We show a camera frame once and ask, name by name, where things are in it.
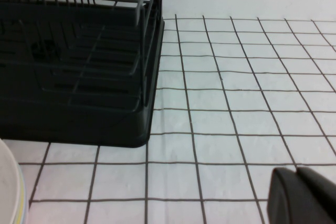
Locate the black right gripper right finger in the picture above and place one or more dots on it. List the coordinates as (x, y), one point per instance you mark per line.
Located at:
(317, 203)

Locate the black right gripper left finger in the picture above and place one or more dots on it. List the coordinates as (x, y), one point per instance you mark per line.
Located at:
(283, 200)

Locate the white round plate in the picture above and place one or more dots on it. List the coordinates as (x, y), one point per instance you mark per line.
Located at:
(8, 187)

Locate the pale green round plate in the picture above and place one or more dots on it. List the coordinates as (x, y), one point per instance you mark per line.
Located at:
(25, 211)

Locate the white black-grid tablecloth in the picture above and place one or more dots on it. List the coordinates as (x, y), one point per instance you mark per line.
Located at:
(210, 103)

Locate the black plastic drip tray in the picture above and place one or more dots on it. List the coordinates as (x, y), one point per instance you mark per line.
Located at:
(78, 124)

